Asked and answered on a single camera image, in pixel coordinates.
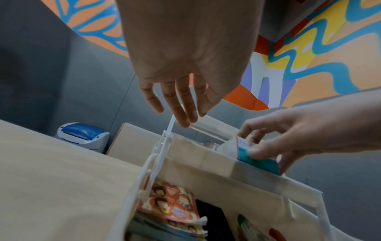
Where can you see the person's right hand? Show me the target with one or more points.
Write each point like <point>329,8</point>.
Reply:
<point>321,127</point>

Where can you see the person's left hand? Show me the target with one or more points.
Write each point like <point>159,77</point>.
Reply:
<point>190,42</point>

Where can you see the green white staple box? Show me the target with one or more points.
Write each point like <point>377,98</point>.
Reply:
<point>262,166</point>

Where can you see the cream tiered organizer box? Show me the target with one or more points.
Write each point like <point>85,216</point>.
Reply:
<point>238,188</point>

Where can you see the red utility knife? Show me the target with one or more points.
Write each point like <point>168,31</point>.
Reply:
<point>276,235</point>

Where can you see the pink cartoon card pack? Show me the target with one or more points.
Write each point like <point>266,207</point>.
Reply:
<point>169,202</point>

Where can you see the grey blue-lid paper shredder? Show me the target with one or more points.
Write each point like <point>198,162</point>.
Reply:
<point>83,136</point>

